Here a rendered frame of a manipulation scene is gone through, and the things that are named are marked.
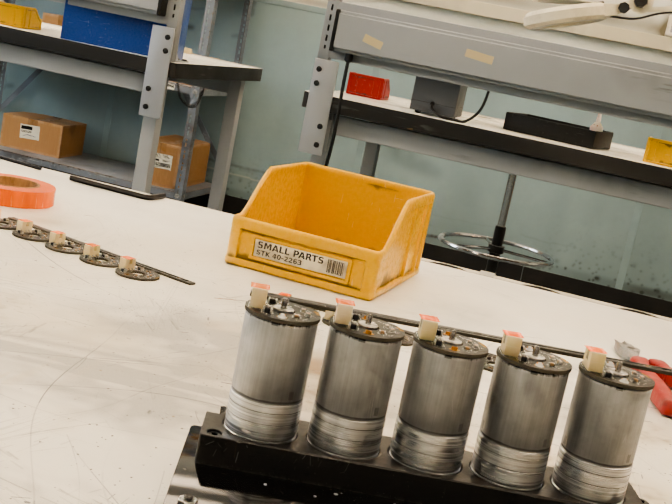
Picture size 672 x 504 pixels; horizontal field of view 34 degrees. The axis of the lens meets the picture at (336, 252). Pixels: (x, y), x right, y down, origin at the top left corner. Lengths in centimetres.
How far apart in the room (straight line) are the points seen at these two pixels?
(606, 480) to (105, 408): 18
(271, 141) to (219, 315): 444
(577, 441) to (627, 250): 442
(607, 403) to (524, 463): 3
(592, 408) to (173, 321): 25
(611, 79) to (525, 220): 223
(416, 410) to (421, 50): 234
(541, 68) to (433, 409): 230
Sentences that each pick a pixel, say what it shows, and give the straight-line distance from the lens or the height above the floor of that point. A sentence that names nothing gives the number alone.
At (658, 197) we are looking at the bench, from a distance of 270.
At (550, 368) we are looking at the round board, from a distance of 36.
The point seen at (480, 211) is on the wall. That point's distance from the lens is 482.
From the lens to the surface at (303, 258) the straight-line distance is 67.
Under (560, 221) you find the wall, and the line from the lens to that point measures 479.
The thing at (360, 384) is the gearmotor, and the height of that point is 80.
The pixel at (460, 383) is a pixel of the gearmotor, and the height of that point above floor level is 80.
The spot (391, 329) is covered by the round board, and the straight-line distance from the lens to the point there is 36.
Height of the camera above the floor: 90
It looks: 11 degrees down
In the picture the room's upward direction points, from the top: 11 degrees clockwise
